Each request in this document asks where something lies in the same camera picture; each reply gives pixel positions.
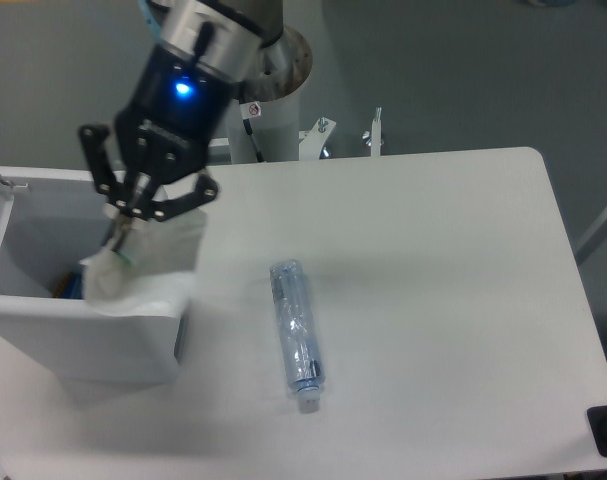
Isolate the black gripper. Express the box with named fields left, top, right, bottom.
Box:
left=78, top=45, right=235, bottom=222

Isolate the crushed clear plastic bottle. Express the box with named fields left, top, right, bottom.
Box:
left=269, top=259, right=325, bottom=414

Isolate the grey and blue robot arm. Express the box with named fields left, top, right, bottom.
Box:
left=78, top=1, right=264, bottom=223

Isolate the white trash can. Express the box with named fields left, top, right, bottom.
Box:
left=0, top=167, right=186, bottom=383

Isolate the blue box in trash can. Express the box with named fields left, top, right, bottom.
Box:
left=52, top=272, right=84, bottom=300

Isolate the white left base bracket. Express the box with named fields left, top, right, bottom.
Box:
left=208, top=137, right=231, bottom=165

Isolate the white base bracket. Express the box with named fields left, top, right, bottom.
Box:
left=299, top=117, right=337, bottom=161
left=361, top=106, right=384, bottom=157
left=208, top=137, right=231, bottom=165

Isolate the black cable on pedestal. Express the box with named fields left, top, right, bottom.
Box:
left=240, top=102, right=266, bottom=164

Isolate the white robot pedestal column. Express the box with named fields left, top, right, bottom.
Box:
left=225, top=26, right=313, bottom=164

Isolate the white far right base bracket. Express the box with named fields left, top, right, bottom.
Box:
left=361, top=106, right=384, bottom=157

